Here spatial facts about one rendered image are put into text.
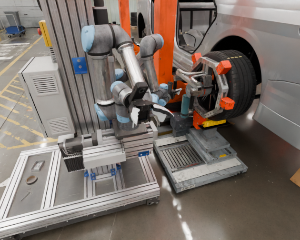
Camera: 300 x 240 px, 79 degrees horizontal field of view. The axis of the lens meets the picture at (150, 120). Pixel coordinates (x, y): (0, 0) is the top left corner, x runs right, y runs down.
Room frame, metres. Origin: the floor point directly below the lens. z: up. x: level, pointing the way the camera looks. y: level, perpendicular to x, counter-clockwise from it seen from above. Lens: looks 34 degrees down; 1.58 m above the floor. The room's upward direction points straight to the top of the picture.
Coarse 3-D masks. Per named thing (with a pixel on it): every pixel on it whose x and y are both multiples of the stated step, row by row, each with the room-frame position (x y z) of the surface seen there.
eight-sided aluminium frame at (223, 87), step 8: (200, 64) 1.76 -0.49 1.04; (208, 64) 1.58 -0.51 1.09; (216, 64) 1.50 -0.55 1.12; (216, 72) 1.46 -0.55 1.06; (224, 80) 1.41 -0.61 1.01; (224, 88) 1.36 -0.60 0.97; (224, 96) 1.37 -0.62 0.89; (216, 104) 1.38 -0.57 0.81; (200, 112) 1.57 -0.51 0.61; (208, 112) 1.46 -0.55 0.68; (216, 112) 1.36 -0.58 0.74
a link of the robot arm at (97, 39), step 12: (108, 24) 1.02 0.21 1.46; (84, 36) 0.94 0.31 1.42; (96, 36) 0.94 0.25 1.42; (108, 36) 0.96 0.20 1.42; (84, 48) 0.95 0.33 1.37; (96, 48) 0.93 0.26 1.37; (108, 48) 0.98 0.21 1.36; (96, 60) 0.95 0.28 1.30; (96, 72) 0.95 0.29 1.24; (108, 72) 0.98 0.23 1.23; (96, 84) 0.97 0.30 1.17; (108, 84) 0.96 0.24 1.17; (108, 96) 0.96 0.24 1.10; (96, 108) 0.94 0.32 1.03; (108, 108) 0.94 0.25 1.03
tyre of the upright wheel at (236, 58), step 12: (216, 60) 1.61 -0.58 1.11; (240, 60) 1.53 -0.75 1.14; (228, 72) 1.45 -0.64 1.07; (240, 72) 1.43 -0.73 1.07; (252, 72) 1.46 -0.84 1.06; (228, 84) 1.42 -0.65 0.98; (240, 84) 1.37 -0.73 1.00; (252, 84) 1.41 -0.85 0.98; (228, 96) 1.38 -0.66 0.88; (240, 96) 1.35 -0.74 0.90; (252, 96) 1.38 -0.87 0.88; (240, 108) 1.36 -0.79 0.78; (216, 120) 1.46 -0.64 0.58
